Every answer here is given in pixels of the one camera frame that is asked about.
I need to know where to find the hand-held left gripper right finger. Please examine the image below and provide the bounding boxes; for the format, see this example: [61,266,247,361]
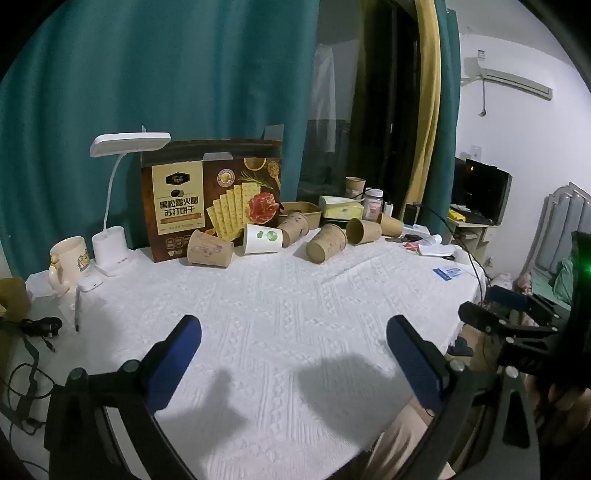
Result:
[385,315,541,480]

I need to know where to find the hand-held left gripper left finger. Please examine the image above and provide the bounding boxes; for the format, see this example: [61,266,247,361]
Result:
[44,315,204,480]

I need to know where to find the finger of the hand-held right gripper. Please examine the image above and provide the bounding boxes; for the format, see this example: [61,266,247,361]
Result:
[485,285,561,320]
[458,301,561,344]

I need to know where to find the green bedding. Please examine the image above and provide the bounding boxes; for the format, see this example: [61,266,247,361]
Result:
[531,258,575,315]

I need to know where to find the wooden television stand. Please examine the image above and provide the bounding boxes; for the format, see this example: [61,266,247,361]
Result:
[445,215,497,266]

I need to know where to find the person's tan trouser leg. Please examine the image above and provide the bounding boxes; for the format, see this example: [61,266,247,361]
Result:
[365,397,458,480]

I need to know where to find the grey padded headboard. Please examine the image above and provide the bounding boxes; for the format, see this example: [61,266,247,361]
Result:
[522,182,591,282]

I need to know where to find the white papers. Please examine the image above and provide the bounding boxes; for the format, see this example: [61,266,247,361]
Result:
[402,224,462,259]

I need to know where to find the black television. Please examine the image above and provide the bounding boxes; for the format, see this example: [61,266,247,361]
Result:
[454,157,513,226]

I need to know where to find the white textured tablecloth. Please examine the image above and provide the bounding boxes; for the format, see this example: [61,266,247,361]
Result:
[25,217,490,480]

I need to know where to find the white desk lamp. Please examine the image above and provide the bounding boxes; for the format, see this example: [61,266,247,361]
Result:
[90,131,171,278]

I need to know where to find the cream ceramic mug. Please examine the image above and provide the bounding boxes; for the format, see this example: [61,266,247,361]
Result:
[48,236,95,300]

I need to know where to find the white paper cup green print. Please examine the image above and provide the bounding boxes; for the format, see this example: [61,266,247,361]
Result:
[242,223,283,256]

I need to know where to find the brown cracker box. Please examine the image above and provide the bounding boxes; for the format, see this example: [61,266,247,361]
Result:
[140,138,283,264]

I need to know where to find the jar with white lid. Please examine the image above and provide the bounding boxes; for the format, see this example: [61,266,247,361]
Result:
[362,188,384,221]

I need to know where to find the yellow tissue box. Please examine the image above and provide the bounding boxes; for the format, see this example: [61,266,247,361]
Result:
[318,195,365,221]

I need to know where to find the brown cardboard box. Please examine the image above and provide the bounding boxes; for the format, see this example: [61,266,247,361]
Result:
[0,277,32,324]

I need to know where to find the narrow teal curtain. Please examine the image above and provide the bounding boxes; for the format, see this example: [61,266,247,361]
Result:
[422,0,462,222]

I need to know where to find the kraft paper bowl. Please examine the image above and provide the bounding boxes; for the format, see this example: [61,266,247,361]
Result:
[280,200,324,229]

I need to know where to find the white air conditioner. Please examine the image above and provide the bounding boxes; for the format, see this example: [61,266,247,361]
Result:
[462,56,554,101]

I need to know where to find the yellow curtain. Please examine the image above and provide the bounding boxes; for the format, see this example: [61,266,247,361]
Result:
[402,0,441,217]

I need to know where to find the dark glass window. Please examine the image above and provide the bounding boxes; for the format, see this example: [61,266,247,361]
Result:
[295,0,419,217]

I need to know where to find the wide teal curtain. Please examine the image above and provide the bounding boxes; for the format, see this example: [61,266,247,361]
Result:
[0,0,321,278]

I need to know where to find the thin black cable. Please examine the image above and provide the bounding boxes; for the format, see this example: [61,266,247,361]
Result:
[421,203,488,305]

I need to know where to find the black cable with plug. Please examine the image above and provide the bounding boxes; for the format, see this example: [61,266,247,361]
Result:
[0,316,63,435]

